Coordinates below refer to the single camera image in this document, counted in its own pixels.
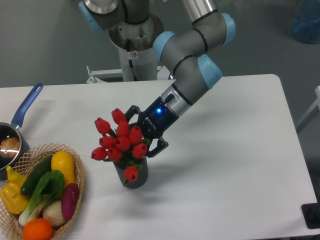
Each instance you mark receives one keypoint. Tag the white furniture leg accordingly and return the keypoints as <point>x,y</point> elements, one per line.
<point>310,113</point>

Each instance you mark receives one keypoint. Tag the beige garlic bulb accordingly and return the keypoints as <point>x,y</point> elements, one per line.
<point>53,213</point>

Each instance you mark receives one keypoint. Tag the black device at table edge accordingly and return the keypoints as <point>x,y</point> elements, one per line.
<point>311,214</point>

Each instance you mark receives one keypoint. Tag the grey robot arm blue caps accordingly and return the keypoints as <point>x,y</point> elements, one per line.
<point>185,56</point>

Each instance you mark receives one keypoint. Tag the brown bread roll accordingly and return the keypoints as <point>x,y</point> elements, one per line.
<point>10,145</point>

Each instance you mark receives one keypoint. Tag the blue translucent container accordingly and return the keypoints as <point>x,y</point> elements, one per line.
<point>305,24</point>

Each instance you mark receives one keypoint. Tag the green bok choy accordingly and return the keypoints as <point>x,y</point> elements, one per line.
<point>48,189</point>

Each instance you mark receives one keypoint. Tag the green cucumber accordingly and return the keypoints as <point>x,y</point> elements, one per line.
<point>31,182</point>

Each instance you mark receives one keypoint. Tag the purple sweet potato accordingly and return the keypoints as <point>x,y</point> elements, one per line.
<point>69,200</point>

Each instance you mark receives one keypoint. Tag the white metal base frame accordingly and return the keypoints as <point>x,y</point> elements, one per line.
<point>116,75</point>

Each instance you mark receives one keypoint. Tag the yellow bell pepper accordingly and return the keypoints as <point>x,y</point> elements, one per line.
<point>10,193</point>

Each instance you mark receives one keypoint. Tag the orange fruit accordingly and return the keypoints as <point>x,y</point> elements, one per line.
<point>38,229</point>

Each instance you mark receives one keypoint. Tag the dark grey ribbed vase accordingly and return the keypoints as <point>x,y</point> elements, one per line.
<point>140,175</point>

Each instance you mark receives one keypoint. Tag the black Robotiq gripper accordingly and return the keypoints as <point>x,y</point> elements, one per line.
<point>153,122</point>

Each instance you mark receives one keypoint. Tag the yellow squash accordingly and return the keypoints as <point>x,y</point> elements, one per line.
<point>64,162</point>

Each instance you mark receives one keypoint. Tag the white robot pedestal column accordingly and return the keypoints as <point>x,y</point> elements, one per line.
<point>134,43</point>

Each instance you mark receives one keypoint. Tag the blue handled saucepan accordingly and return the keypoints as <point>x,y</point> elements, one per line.
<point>12,130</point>

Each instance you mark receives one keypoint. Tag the red tulip bouquet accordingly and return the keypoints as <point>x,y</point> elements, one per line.
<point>124,144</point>

